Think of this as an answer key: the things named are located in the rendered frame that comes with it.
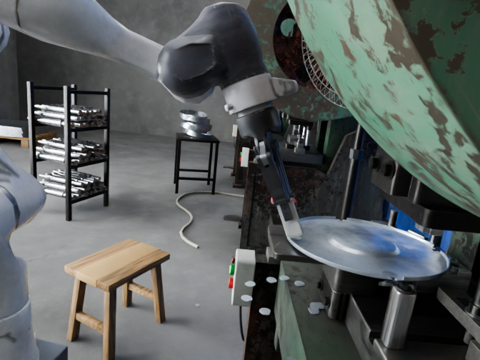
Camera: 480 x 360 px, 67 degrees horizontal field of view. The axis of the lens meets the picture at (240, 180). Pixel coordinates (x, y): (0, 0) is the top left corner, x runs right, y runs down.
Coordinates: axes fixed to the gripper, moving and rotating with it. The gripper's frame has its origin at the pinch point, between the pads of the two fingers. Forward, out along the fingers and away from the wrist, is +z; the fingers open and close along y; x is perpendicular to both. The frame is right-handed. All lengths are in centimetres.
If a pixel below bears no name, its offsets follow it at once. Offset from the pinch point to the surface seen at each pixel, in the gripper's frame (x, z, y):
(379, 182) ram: 17.0, -1.1, -4.1
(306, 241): 1.6, 4.9, 0.6
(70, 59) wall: -404, -233, -576
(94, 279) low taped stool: -81, 17, -42
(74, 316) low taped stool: -101, 31, -47
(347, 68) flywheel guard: 13.4, -20.5, 36.0
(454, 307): 21.6, 18.1, 7.7
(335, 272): 5.1, 11.6, 1.3
